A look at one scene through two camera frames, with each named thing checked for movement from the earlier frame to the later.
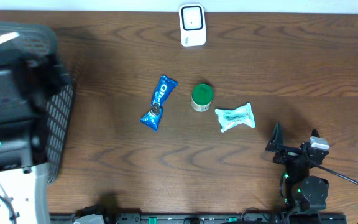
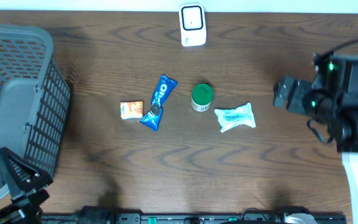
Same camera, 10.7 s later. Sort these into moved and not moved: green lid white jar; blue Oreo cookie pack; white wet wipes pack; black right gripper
Moved: black right gripper
Not moved: blue Oreo cookie pack; white wet wipes pack; green lid white jar
